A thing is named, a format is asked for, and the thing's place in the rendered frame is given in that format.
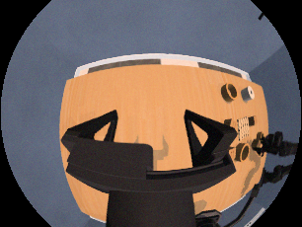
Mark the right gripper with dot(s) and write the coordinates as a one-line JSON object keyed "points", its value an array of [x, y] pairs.
{"points": [[261, 150]]}

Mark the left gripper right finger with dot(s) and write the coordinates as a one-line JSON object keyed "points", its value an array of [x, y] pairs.
{"points": [[220, 137]]}

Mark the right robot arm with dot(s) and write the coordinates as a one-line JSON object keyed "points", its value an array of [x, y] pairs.
{"points": [[278, 143]]}

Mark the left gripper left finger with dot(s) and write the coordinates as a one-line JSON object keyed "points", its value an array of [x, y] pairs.
{"points": [[89, 128]]}

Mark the grey cylinder with pale top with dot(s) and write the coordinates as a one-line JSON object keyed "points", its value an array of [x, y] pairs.
{"points": [[247, 94]]}

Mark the small wooden pallet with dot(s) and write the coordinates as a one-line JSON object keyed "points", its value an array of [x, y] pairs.
{"points": [[244, 131]]}

